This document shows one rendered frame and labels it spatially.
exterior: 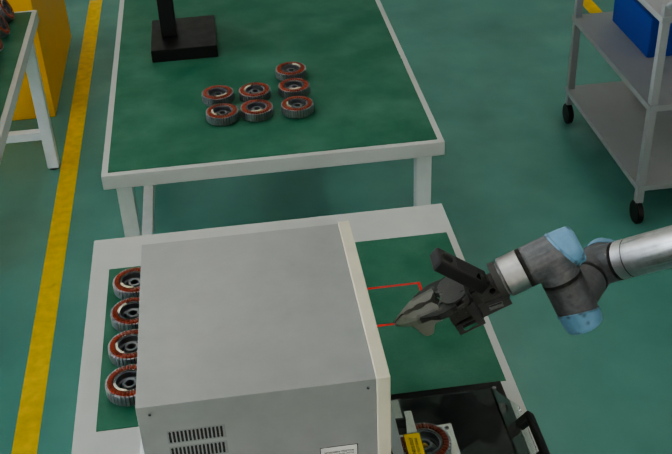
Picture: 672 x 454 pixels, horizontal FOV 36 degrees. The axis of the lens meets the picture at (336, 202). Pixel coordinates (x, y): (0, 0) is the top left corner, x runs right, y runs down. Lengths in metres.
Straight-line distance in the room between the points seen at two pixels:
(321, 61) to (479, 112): 1.41
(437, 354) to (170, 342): 0.95
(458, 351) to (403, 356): 0.13
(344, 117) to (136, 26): 1.19
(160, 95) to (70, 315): 0.90
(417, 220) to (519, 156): 1.84
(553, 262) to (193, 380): 0.67
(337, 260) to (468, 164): 2.86
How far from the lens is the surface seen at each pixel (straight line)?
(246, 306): 1.75
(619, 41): 4.58
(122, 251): 2.92
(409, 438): 1.86
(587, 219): 4.34
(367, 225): 2.92
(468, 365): 2.46
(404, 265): 2.76
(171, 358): 1.67
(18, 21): 4.53
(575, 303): 1.90
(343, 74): 3.77
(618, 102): 4.86
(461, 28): 6.00
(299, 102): 3.54
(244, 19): 4.28
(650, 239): 1.94
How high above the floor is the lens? 2.41
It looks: 33 degrees down
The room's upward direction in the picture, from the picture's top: 3 degrees counter-clockwise
